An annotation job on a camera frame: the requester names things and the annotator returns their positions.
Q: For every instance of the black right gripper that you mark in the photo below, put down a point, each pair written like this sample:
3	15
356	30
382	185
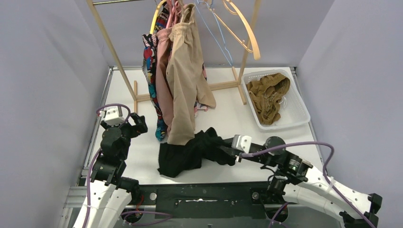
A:
230	149

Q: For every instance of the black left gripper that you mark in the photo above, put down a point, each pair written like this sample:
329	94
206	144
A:
134	125

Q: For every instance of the black shorts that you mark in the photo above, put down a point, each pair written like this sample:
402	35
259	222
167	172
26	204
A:
174	159

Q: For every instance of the white plastic basket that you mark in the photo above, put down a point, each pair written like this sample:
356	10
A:
293	111

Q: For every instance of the brown shorts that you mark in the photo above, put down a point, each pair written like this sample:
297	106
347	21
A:
266	94

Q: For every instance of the blue hanger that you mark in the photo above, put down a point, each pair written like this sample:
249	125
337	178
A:
218	37

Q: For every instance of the wooden hanger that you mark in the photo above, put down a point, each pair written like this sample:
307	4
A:
251	46

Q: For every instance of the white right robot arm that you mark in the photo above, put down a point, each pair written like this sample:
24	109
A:
296	180

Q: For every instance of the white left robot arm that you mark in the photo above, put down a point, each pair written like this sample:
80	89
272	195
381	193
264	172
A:
108	192

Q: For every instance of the beige shorts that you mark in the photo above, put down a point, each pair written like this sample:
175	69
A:
185	77

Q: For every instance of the comic print shorts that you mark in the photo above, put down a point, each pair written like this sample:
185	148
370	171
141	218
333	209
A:
150	42

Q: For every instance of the pink shorts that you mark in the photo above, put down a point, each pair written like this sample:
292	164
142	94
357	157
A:
163	92

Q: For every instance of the yellow hanger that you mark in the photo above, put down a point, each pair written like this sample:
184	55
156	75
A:
155	16

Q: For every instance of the pink hanger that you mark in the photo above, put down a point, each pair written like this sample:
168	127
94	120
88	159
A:
175	8

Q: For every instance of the wooden clothes rack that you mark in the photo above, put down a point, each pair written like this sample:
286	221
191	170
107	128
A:
133	88

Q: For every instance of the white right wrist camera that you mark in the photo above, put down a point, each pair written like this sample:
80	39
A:
241	143

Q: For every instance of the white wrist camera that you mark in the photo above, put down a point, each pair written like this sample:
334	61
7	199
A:
241	143
114	115

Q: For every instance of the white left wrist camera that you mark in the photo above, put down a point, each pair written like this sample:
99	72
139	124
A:
114	115

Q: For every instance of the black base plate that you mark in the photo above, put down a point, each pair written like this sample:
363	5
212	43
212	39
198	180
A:
205	201

